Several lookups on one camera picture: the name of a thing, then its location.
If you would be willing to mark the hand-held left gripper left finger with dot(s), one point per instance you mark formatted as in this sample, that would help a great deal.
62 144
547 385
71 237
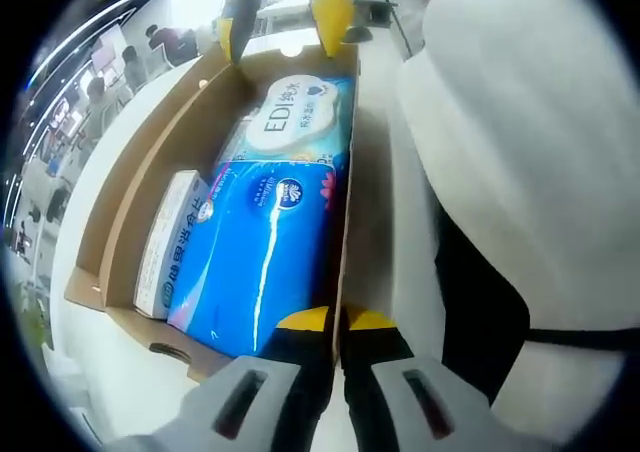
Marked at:
310 397

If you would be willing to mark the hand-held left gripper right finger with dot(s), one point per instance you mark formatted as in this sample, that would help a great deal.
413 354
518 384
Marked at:
370 397

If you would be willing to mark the blue tissue packet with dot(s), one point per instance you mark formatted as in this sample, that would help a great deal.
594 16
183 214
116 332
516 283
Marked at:
250 252

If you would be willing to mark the brown cardboard shoe box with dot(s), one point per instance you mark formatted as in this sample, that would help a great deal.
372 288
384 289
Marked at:
135 172

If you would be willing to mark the white medicine box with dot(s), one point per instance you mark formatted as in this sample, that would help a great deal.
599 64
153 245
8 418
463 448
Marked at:
170 232

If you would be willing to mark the black computer mouse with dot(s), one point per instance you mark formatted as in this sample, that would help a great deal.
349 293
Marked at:
357 34

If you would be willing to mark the person's white shirt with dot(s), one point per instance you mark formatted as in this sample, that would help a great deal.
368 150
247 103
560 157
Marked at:
525 122

